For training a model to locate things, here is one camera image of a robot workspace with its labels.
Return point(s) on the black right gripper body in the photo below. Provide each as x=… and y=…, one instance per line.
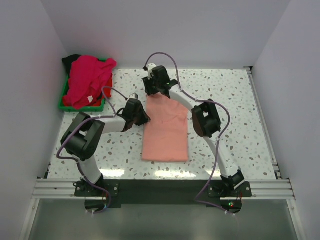
x=157, y=83

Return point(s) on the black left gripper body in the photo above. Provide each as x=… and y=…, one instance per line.
x=140, y=118

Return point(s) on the salmon pink t-shirt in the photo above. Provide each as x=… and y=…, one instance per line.
x=165, y=136

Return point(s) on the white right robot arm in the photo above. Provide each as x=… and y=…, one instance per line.
x=210, y=120

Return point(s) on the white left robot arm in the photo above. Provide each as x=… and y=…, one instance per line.
x=80, y=142

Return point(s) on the green plastic bin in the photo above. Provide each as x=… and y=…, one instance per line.
x=83, y=84

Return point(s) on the magenta t-shirt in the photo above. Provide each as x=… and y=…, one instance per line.
x=109, y=65

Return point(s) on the red t-shirt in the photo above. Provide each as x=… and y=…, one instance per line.
x=98, y=101

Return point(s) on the black t-shirt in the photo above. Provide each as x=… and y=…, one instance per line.
x=67, y=62

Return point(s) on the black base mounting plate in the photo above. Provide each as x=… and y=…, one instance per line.
x=114, y=193

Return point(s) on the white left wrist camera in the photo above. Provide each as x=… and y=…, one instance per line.
x=133, y=96

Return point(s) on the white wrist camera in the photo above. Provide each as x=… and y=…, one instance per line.
x=150, y=68
x=133, y=96

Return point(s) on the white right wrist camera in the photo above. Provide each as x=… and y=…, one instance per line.
x=150, y=68

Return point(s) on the aluminium frame rail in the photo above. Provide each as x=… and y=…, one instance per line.
x=261, y=189

